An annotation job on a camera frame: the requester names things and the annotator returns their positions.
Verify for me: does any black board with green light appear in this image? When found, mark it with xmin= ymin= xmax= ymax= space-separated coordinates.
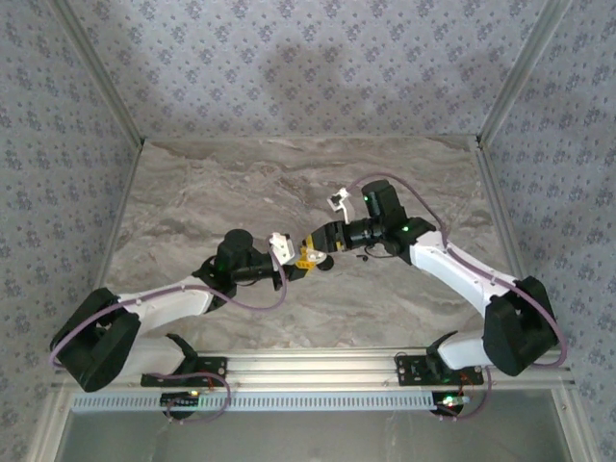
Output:
xmin=160 ymin=390 xmax=202 ymax=420
xmin=430 ymin=393 xmax=472 ymax=419

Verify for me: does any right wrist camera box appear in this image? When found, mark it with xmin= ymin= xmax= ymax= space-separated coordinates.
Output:
xmin=325 ymin=188 xmax=358 ymax=225

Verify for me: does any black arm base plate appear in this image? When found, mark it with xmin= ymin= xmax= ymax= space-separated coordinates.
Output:
xmin=394 ymin=354 xmax=485 ymax=387
xmin=140 ymin=355 xmax=229 ymax=388

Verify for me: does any aluminium mounting rail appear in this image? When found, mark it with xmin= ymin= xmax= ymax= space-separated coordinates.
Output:
xmin=51 ymin=349 xmax=578 ymax=392

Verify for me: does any aluminium side rail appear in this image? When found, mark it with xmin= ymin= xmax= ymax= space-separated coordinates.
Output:
xmin=76 ymin=138 xmax=146 ymax=338
xmin=474 ymin=136 xmax=552 ymax=350

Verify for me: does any white slotted cable duct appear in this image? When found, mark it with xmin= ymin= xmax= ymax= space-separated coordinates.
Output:
xmin=70 ymin=390 xmax=437 ymax=414

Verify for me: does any aluminium frame post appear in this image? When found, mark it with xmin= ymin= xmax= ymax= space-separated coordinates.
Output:
xmin=47 ymin=0 xmax=146 ymax=148
xmin=475 ymin=0 xmax=575 ymax=148

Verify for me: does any aluminium frame leg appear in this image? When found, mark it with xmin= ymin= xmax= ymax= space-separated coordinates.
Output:
xmin=552 ymin=388 xmax=596 ymax=462
xmin=28 ymin=389 xmax=73 ymax=462

